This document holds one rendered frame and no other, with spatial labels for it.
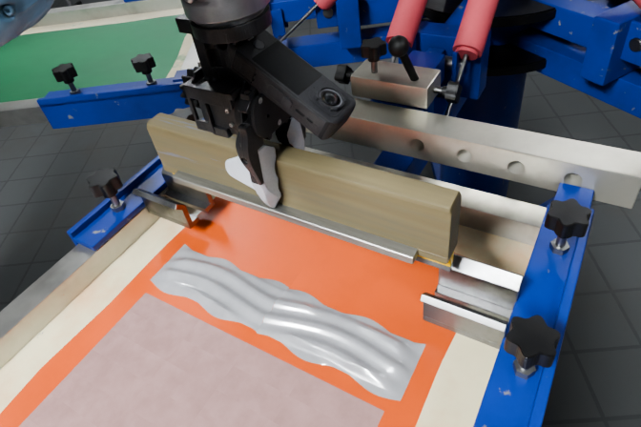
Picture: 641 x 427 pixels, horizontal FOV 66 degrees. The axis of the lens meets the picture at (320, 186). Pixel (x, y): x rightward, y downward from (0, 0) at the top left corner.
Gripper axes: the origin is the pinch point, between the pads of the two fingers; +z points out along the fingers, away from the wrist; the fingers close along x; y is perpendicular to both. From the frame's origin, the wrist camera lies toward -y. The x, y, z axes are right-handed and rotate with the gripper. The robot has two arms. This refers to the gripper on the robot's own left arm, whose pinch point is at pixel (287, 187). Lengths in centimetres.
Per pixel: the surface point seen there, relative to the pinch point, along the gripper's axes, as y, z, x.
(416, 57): 1.2, 4.9, -41.0
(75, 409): 12.5, 13.6, 27.6
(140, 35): 81, 14, -48
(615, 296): -48, 109, -92
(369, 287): -9.2, 13.5, -0.2
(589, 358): -44, 109, -65
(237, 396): -2.8, 13.6, 18.2
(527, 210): -23.3, 9.9, -16.8
